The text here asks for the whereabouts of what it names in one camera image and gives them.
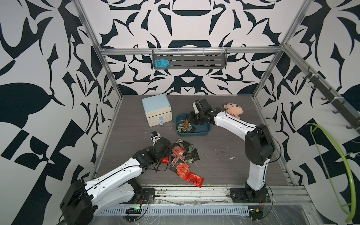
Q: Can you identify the cyan crumpled cloth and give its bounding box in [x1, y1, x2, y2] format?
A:
[154, 58, 170, 70]

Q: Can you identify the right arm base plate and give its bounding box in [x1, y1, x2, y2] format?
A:
[230, 187, 272, 203]

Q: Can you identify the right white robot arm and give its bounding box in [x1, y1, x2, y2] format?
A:
[189, 99, 276, 201]

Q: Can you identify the black wall hook rail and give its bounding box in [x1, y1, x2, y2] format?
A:
[303, 66, 360, 133]

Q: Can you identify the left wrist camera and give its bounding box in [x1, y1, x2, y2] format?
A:
[151, 131, 161, 145]

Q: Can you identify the pink baby plush doll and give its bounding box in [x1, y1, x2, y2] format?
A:
[224, 103, 244, 119]

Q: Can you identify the green hoop tube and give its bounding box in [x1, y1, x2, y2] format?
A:
[307, 122, 357, 224]

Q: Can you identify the orange red tea bag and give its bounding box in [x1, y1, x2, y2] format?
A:
[176, 163, 190, 179]

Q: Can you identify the pink label black tea bag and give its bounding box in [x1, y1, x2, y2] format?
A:
[172, 146, 185, 158]

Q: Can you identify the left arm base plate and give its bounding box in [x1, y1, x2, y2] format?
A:
[125, 188, 155, 204]

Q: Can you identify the grey wall shelf rack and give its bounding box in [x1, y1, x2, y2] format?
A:
[152, 48, 227, 69]

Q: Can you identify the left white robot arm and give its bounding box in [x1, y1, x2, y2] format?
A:
[59, 137, 171, 225]

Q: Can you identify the light blue drawer box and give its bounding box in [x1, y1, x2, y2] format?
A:
[142, 94, 173, 127]

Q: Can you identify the orange label black tea bag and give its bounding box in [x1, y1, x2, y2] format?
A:
[178, 119, 189, 133]

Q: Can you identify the teal plastic storage box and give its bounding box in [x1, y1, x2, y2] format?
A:
[175, 113, 211, 137]

